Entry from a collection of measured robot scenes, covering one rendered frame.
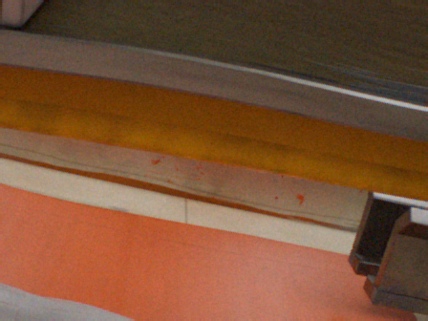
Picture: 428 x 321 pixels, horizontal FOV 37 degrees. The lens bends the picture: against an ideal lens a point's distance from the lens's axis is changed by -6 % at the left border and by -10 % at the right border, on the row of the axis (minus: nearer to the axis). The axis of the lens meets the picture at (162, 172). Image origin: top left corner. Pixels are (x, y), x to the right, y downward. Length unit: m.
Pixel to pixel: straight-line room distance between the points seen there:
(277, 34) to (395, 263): 0.15
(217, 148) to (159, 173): 0.26
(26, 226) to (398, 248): 0.20
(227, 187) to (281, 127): 0.26
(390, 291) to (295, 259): 0.11
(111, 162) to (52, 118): 0.25
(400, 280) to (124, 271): 0.14
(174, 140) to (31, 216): 0.19
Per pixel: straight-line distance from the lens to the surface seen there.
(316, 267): 0.41
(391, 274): 0.31
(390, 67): 0.20
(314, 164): 0.21
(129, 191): 0.46
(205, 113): 0.21
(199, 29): 0.19
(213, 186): 0.47
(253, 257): 0.39
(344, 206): 0.48
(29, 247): 0.34
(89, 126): 0.21
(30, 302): 0.28
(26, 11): 0.19
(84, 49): 0.18
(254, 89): 0.18
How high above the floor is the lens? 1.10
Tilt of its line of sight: 16 degrees down
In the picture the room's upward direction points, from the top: 13 degrees clockwise
